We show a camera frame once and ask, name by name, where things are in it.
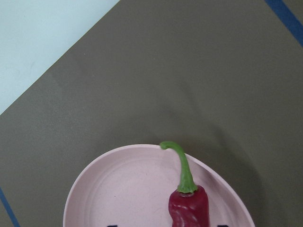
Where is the red chili pepper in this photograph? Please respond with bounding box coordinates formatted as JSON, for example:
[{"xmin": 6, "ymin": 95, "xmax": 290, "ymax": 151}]
[{"xmin": 160, "ymin": 141, "xmax": 210, "ymax": 227}]

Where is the pink plate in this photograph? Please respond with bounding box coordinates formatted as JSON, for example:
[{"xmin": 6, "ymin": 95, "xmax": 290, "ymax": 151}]
[{"xmin": 63, "ymin": 144, "xmax": 254, "ymax": 227}]

